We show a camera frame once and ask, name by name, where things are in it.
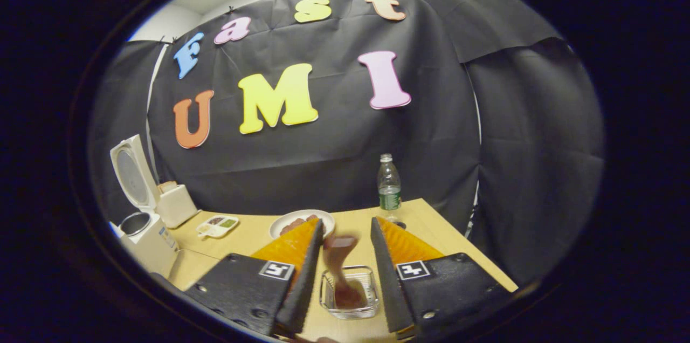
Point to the white rice cooker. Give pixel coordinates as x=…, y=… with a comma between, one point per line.
x=153, y=246

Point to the clear plastic water bottle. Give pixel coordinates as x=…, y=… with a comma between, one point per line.
x=389, y=192

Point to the black backdrop cloth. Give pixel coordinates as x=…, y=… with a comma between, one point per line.
x=323, y=159

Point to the white toaster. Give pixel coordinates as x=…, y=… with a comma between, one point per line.
x=178, y=205

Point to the white round plate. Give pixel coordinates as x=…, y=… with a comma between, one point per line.
x=274, y=228

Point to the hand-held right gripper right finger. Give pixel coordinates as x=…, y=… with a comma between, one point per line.
x=385, y=283

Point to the brown meat piece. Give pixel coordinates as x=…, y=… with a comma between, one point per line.
x=311, y=218
x=292, y=226

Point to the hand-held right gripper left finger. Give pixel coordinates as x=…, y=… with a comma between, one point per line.
x=304, y=283

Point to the toasted bread slice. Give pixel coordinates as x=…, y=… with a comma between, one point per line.
x=167, y=187

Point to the brown wooden spoon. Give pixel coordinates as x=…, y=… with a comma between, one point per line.
x=337, y=256

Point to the white divided condiment dish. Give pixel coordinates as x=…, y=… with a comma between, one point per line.
x=215, y=228

